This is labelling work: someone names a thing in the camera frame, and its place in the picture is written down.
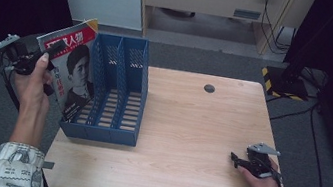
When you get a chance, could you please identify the short black floor cable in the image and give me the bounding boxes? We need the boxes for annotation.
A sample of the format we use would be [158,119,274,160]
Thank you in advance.
[269,98,317,128]

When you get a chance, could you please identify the left hand-held gripper black cable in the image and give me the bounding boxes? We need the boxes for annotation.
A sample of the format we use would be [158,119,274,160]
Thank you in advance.
[0,53,29,113]

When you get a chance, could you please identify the grey label on desk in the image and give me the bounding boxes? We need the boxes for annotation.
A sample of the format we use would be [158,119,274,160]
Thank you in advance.
[232,7,262,22]

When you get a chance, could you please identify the dark round table grommet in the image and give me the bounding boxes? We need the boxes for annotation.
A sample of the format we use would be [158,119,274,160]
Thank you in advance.
[202,82,216,95]

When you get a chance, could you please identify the hanging black cables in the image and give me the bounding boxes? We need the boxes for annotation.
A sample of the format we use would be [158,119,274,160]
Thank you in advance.
[254,0,301,57]

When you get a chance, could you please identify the blue plastic file rack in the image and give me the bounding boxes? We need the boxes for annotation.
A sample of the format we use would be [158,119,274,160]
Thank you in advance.
[56,27,157,149]

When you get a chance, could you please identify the magazine with portrait cover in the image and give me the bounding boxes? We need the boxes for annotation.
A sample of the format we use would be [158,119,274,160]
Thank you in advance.
[23,10,108,126]

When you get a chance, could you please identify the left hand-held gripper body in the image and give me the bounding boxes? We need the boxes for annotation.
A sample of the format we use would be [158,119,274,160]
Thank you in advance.
[0,32,44,78]

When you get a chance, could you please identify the grey floor tape strip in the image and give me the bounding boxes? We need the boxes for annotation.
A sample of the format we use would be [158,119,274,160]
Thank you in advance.
[40,160,55,171]

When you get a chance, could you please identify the black stand base hazard tape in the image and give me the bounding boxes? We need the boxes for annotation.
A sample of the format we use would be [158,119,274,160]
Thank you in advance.
[257,63,314,104]

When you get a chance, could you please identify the person's left patterned sleeve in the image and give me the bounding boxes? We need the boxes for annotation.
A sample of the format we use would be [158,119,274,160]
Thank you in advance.
[0,139,53,187]

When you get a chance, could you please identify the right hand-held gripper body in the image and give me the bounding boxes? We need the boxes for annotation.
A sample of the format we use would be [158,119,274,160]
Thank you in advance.
[241,140,283,182]

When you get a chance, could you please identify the person's left hand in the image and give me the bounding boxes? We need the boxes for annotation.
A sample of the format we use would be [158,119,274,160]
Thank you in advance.
[8,48,59,116]

